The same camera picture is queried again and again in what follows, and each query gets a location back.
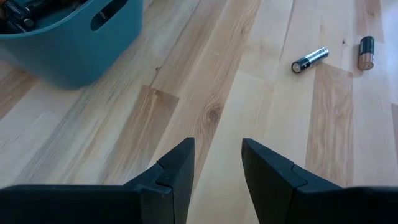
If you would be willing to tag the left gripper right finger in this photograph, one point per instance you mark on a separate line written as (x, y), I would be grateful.
(304, 202)

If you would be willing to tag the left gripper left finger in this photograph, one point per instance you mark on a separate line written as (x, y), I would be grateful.
(109, 205)

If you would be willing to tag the silver black Energizer battery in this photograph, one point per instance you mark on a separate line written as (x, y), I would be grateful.
(309, 60)

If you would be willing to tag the blue plastic bin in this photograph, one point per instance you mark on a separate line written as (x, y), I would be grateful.
(71, 59)

